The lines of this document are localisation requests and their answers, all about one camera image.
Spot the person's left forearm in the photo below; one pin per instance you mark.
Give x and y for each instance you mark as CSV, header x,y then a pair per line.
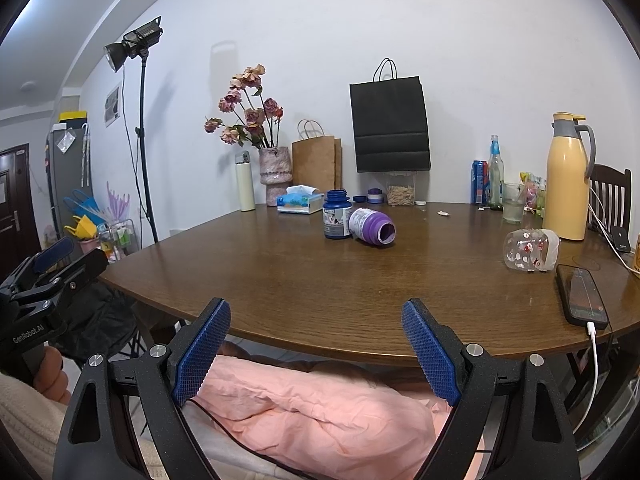
x,y
25,420

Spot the person's left hand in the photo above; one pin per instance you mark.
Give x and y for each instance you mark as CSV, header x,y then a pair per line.
x,y
52,377

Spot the wall poster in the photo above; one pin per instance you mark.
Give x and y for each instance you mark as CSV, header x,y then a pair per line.
x,y
112,106

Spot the white thermos bottle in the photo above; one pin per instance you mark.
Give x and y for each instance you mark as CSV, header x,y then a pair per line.
x,y
245,185

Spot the black studio light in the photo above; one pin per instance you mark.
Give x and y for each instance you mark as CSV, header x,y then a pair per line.
x,y
132,42

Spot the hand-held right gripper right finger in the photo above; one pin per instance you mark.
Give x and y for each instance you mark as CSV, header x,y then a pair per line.
x,y
430,355

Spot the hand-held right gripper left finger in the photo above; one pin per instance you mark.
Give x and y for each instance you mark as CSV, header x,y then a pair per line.
x,y
202,355

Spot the dark brown door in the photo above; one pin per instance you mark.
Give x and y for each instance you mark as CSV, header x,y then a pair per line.
x,y
15,210

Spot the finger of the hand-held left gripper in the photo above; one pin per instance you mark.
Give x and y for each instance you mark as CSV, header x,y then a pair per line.
x,y
54,254
82,269

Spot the purple hangers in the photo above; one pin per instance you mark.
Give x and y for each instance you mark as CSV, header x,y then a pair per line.
x,y
119,205

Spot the glass bottle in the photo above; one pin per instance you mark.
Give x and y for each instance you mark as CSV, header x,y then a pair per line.
x,y
495,180

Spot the blue and yellow hangers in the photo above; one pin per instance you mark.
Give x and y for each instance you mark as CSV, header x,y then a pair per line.
x,y
85,220

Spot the pink cloth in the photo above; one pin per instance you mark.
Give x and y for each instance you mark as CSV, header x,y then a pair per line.
x,y
325,410

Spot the brown paper bag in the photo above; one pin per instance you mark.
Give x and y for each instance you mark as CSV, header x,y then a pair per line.
x,y
312,165

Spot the black smartphone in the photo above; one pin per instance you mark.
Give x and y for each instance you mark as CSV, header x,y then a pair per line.
x,y
580,292

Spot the purple ribbed cup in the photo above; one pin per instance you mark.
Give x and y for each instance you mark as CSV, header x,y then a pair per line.
x,y
367,225

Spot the clear drinking glass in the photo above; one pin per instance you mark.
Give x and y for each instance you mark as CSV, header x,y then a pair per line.
x,y
512,207

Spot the tissue box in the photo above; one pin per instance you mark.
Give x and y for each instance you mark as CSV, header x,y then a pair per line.
x,y
299,204

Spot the black charger block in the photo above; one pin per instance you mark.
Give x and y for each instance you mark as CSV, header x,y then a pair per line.
x,y
621,240

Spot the black jacket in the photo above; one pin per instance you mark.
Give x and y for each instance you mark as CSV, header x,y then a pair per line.
x,y
100,315

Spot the black paper bag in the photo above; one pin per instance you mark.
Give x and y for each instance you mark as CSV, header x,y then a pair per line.
x,y
390,125

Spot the dark wooden chair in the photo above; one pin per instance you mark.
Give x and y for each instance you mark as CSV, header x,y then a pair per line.
x,y
612,185

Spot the pink ceramic vase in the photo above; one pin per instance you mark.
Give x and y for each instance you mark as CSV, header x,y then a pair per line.
x,y
274,175

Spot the clear food container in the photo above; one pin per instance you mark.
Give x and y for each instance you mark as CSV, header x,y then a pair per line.
x,y
400,192

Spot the grey refrigerator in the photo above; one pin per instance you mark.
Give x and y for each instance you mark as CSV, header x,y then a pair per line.
x,y
67,175

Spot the yellow thermos jug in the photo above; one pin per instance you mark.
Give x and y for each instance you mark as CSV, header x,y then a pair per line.
x,y
565,185

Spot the colourful snack packets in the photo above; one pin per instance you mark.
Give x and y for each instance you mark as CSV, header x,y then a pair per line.
x,y
534,195

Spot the yellow box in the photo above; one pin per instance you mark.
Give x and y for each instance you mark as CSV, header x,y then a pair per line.
x,y
72,116

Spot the blue jar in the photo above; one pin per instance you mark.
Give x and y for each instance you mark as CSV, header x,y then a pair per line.
x,y
337,217

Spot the dried rose bouquet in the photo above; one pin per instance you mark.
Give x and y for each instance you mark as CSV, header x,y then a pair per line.
x,y
247,120

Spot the blue drink can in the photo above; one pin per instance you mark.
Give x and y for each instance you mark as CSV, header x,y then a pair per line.
x,y
478,182

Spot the small purple jar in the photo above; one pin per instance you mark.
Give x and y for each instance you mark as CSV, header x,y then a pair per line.
x,y
375,196

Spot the black light stand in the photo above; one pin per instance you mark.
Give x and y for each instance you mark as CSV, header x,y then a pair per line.
x,y
143,110

